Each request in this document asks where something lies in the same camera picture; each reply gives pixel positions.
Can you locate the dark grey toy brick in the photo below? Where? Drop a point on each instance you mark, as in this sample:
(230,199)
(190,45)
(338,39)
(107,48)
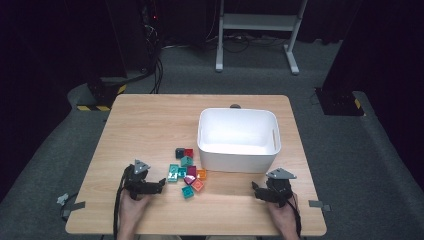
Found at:
(180,153)

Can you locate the person's right hand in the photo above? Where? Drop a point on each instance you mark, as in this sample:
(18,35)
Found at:
(286,218)

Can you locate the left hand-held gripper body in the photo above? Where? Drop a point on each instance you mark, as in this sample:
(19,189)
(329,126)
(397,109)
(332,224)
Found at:
(138,186)

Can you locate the white plastic bin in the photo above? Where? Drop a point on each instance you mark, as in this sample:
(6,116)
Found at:
(238,158)

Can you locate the long mint green toy brick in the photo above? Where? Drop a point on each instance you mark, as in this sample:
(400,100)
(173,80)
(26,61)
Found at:
(172,173)

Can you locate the black stand base striped tape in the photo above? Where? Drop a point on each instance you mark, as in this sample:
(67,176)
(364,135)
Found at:
(103,93)

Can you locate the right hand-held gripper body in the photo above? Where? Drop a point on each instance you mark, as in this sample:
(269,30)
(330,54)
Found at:
(280,191)

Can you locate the grey round knob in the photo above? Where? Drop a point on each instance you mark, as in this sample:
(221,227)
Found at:
(235,106)

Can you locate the person's left hand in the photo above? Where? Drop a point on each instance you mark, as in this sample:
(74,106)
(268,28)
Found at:
(131,213)

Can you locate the dark curtain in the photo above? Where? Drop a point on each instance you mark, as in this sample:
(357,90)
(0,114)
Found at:
(40,66)
(383,60)

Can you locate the grey tape strip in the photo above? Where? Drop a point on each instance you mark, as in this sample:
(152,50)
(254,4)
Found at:
(318,204)
(73,207)

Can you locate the white metal stand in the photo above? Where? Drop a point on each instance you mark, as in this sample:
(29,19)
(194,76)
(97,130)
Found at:
(260,21)

